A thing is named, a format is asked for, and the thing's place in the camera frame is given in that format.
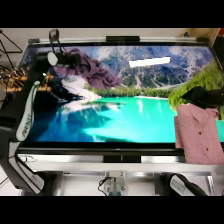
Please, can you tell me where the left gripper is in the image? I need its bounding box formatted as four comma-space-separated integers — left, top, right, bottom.
58, 51, 82, 68

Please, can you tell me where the black cable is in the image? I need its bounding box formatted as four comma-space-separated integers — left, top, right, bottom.
97, 177, 111, 197

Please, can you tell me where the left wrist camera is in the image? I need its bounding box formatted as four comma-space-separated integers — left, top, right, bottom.
48, 28, 63, 54

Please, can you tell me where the pink buttoned shirt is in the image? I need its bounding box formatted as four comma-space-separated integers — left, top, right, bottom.
173, 103, 224, 165

